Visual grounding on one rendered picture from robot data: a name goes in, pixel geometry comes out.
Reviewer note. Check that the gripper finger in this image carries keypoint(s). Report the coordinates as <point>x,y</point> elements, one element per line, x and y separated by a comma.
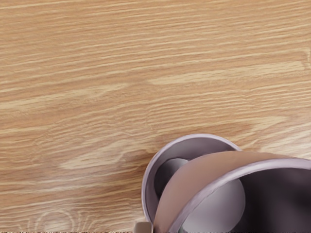
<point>142,228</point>

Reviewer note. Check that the silver metal cup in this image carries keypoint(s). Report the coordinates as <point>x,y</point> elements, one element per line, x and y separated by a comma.
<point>167,149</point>
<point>274,194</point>

